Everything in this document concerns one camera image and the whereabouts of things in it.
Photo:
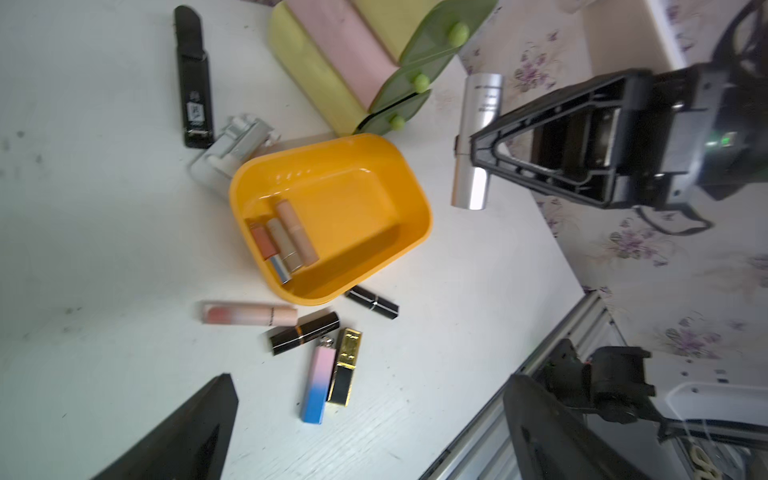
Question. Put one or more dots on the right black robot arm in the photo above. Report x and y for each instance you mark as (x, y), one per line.
(636, 34)

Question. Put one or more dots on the green pink drawer organizer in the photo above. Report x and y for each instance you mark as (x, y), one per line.
(368, 66)

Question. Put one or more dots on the short black lipstick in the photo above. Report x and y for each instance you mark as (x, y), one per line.
(373, 302)

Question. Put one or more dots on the black stapler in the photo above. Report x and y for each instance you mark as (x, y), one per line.
(194, 79)

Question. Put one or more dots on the yellow plastic storage box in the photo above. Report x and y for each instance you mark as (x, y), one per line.
(358, 200)

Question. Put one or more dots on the blue pink gradient lipstick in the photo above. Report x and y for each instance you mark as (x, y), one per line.
(319, 380)

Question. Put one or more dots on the black lipstick gold band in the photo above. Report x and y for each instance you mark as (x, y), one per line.
(298, 335)

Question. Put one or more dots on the aluminium front rail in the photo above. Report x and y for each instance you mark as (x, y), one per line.
(716, 413)

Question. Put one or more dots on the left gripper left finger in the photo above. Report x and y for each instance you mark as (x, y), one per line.
(191, 443)

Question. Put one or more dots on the white folding phone stand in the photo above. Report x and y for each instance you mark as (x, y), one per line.
(245, 137)

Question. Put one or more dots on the beige matte lipstick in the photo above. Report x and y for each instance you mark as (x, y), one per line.
(297, 232)

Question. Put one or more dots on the pink gradient lip gloss tube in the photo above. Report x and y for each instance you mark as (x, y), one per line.
(250, 315)

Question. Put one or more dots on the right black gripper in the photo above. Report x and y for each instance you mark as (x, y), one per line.
(619, 140)

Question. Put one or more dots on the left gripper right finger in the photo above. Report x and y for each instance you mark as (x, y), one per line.
(552, 443)

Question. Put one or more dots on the red silver lipstick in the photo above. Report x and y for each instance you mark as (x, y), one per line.
(269, 251)

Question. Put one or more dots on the champagne gold lipstick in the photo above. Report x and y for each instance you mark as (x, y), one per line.
(287, 249)

